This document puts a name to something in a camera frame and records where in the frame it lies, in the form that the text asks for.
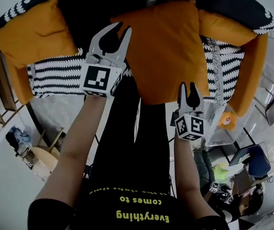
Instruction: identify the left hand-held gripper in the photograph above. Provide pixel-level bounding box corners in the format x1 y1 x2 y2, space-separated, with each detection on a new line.
79 22 133 98

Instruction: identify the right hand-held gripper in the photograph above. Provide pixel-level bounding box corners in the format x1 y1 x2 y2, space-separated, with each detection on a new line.
170 81 206 142

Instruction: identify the orange black cloth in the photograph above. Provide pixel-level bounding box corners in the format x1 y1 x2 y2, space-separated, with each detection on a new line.
4 33 270 118

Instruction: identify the person's right forearm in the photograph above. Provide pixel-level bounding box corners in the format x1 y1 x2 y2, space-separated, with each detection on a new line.
173 137 202 192

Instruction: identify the person's left forearm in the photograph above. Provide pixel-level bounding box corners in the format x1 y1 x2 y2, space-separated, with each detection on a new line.
59 95 115 158

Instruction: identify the orange plush toy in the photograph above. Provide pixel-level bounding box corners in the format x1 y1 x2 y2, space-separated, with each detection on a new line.
218 111 239 132

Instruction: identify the clear plastic storage bin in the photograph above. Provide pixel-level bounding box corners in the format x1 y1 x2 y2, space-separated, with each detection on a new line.
204 101 251 148

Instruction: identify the person's black-clothed body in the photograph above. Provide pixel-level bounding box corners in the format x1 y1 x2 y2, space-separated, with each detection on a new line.
27 75 225 230

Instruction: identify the green star plush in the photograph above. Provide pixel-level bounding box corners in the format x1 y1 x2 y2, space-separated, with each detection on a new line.
212 164 230 182

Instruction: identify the dark blue chair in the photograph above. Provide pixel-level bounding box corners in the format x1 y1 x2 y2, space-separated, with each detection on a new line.
228 144 272 179

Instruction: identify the blue denim cloth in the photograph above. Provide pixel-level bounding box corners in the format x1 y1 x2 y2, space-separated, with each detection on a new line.
5 126 32 149

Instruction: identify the wooden chair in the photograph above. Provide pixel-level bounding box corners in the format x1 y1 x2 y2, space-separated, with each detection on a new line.
30 146 61 181

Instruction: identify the beige tote bag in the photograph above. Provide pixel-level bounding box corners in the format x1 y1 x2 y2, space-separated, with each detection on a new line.
16 147 36 170

